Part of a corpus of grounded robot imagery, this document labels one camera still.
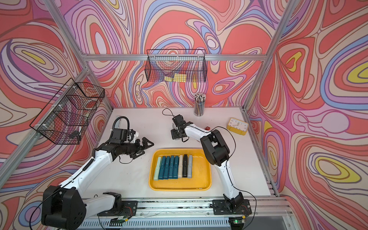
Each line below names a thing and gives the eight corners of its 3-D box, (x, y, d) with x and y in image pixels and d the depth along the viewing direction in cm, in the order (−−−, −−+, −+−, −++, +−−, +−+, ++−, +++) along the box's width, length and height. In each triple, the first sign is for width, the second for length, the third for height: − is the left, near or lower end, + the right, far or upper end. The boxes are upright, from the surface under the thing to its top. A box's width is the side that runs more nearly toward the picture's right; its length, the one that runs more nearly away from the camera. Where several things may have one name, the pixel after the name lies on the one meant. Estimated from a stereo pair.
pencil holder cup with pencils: (194, 117, 117) (195, 99, 102) (193, 111, 122) (195, 92, 107) (203, 117, 117) (206, 99, 102) (202, 111, 122) (205, 92, 107)
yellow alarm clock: (226, 130, 109) (227, 126, 106) (228, 121, 115) (230, 117, 112) (245, 136, 105) (247, 132, 102) (247, 126, 112) (249, 122, 108)
